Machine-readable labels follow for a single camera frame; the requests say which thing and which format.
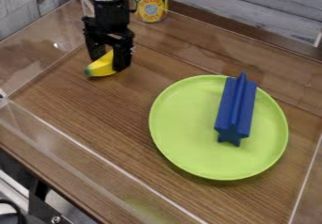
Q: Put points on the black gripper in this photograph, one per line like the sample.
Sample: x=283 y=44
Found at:
x=107 y=29

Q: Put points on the yellow toy banana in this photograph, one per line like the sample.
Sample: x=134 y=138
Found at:
x=100 y=67

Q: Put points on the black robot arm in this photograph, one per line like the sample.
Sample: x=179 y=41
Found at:
x=108 y=38

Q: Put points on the green round plate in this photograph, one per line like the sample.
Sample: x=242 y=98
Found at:
x=181 y=123

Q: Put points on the yellow labelled tin can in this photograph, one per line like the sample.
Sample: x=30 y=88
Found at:
x=151 y=10

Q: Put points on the clear acrylic tray wall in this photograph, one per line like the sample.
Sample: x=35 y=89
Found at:
x=78 y=129

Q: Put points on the black metal table bracket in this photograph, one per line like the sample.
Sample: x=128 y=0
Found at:
x=39 y=208

